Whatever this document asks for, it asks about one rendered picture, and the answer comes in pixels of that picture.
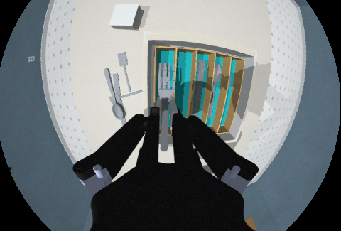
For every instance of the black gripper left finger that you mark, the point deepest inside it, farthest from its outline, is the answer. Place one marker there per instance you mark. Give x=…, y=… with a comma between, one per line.
x=97, y=170

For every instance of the white rectangular block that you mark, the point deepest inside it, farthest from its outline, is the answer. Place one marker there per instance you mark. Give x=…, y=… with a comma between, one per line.
x=125, y=16

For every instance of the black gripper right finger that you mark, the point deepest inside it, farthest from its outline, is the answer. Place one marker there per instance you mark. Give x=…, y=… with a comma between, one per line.
x=225, y=163

